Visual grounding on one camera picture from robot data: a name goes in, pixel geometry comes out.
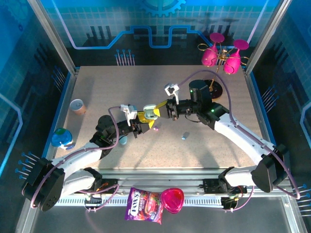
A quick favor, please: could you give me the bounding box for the mint green earbud case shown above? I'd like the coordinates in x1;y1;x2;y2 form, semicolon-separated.
142;103;157;120

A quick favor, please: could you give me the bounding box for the orange tin can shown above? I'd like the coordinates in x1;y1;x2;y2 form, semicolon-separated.
69;99;87;116

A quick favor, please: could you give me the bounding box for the pink wine glass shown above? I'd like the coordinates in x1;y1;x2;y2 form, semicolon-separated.
223;38;250;75
201;33;225;67

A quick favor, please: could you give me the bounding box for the small black electronics box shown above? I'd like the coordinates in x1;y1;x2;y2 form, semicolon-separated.
220;196;240;213
84;196;103;213

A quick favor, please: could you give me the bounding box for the pink heart-shaped bowl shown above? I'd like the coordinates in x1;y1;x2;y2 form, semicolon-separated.
160;187;185;214

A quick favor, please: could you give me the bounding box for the purple candy bag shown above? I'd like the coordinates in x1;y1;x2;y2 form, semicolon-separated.
124;187;164;225

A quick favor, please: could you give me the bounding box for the gold wire glass stand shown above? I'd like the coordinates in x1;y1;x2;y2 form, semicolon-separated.
197;42;251;100

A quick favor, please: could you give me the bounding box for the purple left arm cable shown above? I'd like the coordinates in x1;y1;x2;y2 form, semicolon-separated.
21;106;122;214

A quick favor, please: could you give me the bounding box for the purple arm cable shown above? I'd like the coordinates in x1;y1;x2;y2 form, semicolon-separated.
21;106;122;214
178;69;302;213

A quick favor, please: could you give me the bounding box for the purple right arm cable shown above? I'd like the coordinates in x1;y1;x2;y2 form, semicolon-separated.
178;69;302;213

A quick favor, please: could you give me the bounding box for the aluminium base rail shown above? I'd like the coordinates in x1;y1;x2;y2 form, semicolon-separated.
47;168;296;207

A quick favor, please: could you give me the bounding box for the white slotted cable duct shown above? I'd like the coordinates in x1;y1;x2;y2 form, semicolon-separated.
57;196;225;207

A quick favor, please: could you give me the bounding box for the aluminium frame post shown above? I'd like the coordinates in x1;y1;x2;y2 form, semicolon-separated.
244;0;292;75
27;0;80;75

